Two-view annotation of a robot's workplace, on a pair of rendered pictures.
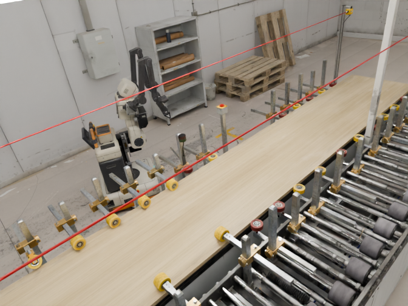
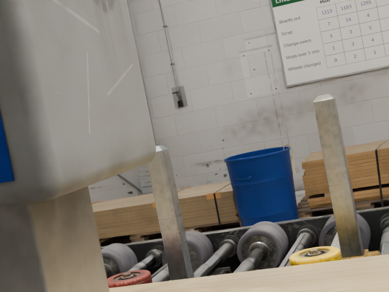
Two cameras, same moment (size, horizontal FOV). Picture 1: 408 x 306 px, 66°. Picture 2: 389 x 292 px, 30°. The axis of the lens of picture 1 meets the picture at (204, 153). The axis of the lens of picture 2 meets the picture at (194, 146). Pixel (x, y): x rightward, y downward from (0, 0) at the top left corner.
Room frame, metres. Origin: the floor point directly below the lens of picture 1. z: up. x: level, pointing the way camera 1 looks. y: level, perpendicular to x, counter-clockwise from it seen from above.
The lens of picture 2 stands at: (2.66, -0.01, 1.17)
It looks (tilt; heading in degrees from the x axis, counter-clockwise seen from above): 3 degrees down; 236
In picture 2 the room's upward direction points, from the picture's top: 11 degrees counter-clockwise
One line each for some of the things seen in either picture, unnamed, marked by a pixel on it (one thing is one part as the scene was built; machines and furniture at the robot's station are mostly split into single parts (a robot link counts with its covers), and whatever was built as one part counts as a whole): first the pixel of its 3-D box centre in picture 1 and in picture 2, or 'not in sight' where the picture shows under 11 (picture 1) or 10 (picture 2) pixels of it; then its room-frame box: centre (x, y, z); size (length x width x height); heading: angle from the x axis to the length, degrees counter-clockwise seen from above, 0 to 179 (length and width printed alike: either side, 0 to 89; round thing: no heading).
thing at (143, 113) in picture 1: (139, 114); not in sight; (3.16, 0.64, 0.99); 0.28 x 0.16 x 0.22; 17
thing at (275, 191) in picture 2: not in sight; (265, 192); (-1.05, -4.65, 0.36); 0.59 x 0.57 x 0.73; 39
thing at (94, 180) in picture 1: (103, 204); not in sight; (1.80, 0.77, 0.93); 0.04 x 0.04 x 0.48; 39
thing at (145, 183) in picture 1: (130, 183); not in sight; (3.07, 0.92, 0.16); 0.67 x 0.64 x 0.25; 107
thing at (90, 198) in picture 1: (96, 203); not in sight; (1.79, 0.81, 0.95); 0.50 x 0.04 x 0.04; 39
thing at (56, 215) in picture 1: (62, 223); not in sight; (1.63, 1.01, 0.95); 0.50 x 0.04 x 0.04; 39
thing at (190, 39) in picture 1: (174, 70); not in sight; (5.25, 0.32, 0.78); 0.90 x 0.45 x 1.55; 129
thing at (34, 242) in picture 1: (28, 244); not in sight; (1.48, 1.18, 0.95); 0.14 x 0.06 x 0.05; 129
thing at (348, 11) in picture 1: (341, 49); not in sight; (3.84, -1.83, 1.20); 0.15 x 0.12 x 1.00; 129
